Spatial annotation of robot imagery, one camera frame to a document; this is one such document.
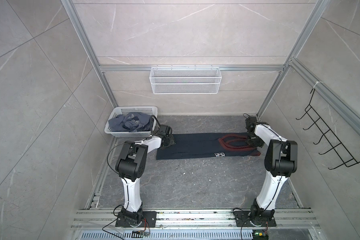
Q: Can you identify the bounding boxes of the black wire hook rack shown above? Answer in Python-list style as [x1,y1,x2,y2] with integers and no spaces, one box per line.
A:
[296,89,360,170]

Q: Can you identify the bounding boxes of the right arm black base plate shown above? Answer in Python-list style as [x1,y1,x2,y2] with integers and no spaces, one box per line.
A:
[232,208,277,228]

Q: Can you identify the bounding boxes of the aluminium frame profiles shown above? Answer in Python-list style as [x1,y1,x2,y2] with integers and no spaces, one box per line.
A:
[62,1,360,136]

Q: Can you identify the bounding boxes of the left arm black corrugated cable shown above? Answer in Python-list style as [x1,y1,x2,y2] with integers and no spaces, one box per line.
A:
[150,115,162,133]

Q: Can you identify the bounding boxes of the grey blue tank top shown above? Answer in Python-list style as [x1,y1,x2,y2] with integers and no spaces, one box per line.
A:
[108,112,153,133]

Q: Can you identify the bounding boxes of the small circuit board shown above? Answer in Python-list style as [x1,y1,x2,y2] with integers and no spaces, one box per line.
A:
[131,231,151,238]

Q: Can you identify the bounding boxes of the white wire mesh wall basket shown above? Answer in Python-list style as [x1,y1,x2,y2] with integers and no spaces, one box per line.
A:
[150,67,222,95]

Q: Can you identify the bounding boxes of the aluminium mounting rail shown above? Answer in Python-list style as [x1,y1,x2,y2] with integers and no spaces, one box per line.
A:
[69,209,320,230]

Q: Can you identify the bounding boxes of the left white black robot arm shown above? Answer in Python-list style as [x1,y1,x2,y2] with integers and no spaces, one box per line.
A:
[116,125,175,226]

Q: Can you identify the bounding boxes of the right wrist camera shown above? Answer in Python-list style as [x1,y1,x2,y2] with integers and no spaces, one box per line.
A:
[245,116,258,132]

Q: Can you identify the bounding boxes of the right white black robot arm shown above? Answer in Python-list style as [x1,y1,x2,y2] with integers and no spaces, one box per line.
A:
[246,116,298,227]

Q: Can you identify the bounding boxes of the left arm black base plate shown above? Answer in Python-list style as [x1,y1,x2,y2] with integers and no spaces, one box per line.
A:
[115,211,157,228]

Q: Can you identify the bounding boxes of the white plastic laundry basket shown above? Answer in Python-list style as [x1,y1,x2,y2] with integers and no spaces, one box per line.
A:
[105,106,158,138]

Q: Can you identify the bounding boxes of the navy tank top red trim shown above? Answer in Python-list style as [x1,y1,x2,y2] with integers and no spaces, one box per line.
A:
[156,133,261,160]

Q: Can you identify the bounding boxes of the white slotted cable duct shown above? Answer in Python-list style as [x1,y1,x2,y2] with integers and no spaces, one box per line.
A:
[78,230,254,240]

